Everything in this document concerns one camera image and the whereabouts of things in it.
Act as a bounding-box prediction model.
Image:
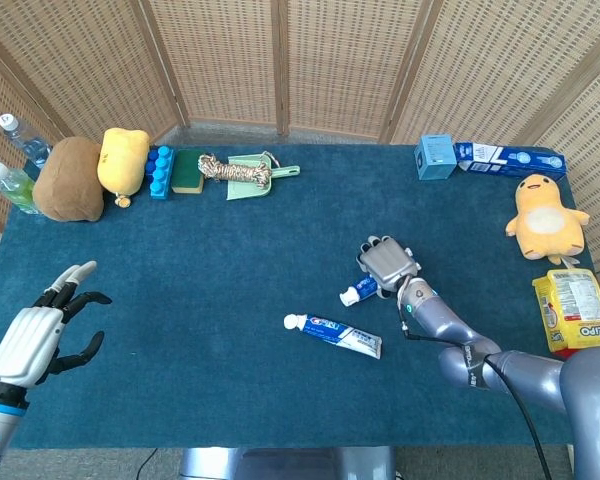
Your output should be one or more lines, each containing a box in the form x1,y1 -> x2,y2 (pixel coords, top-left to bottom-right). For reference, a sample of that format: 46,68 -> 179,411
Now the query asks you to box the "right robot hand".
355,234 -> 422,299

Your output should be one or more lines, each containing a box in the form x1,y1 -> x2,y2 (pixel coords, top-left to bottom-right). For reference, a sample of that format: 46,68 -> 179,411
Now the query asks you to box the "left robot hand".
0,260 -> 114,389

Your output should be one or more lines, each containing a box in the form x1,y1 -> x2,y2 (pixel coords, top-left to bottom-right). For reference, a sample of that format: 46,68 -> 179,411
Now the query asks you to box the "blue white toothpaste tube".
338,274 -> 381,307
283,313 -> 383,360

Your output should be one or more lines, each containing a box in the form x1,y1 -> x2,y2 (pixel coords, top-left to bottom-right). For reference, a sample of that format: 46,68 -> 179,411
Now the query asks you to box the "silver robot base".
179,446 -> 396,480

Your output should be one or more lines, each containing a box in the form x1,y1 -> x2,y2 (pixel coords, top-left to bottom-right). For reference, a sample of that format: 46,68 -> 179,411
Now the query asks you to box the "light blue cube box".
413,133 -> 458,181

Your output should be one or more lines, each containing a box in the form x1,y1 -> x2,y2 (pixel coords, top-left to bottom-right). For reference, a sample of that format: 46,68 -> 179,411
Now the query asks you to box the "green liquid bottle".
0,161 -> 41,215

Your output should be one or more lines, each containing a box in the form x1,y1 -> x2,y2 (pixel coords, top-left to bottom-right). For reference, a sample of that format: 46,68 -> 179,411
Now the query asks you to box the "light green dustpan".
226,151 -> 301,202

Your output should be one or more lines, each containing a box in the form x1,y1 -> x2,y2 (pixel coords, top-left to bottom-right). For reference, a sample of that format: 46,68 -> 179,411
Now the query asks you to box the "blue white carton box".
452,142 -> 568,182

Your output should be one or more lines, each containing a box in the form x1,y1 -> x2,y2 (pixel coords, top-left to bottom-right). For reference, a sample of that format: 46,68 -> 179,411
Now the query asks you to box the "orange duck plush toy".
504,173 -> 591,266

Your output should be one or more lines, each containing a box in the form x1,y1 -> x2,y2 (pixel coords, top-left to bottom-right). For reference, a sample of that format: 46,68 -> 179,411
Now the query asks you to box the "brown plush toy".
31,136 -> 105,223

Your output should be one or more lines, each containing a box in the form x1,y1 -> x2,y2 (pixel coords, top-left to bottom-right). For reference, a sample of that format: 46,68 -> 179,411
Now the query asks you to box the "teal table cloth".
0,144 -> 599,450

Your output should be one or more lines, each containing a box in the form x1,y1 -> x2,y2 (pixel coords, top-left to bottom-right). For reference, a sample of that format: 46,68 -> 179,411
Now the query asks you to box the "yellow snack bag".
531,268 -> 600,354

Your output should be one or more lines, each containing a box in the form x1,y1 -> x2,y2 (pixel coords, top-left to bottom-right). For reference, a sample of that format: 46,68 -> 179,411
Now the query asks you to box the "clear water bottle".
0,113 -> 54,169

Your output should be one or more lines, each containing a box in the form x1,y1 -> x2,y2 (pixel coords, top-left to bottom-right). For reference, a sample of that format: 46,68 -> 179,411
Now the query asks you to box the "yellow pear plush toy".
96,127 -> 151,209

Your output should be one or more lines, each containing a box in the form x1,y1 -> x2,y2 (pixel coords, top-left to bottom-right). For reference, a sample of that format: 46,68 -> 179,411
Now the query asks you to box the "blue plastic building block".
147,145 -> 175,201

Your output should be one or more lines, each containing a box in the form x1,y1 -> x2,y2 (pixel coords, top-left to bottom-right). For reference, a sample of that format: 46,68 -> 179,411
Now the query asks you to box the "woven wicker folding screen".
0,0 -> 600,274

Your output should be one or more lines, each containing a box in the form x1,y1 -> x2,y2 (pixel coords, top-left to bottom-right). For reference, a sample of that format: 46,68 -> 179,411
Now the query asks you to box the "green yellow sponge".
171,149 -> 205,195

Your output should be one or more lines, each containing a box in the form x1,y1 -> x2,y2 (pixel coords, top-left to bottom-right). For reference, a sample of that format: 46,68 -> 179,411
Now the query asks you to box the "black floor cable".
138,447 -> 160,480

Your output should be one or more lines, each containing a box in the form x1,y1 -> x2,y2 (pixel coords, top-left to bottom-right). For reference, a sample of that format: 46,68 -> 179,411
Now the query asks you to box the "coiled beige rope bundle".
197,152 -> 274,184

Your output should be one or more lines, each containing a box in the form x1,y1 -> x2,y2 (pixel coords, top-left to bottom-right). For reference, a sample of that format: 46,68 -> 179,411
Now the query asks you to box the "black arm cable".
398,279 -> 554,480

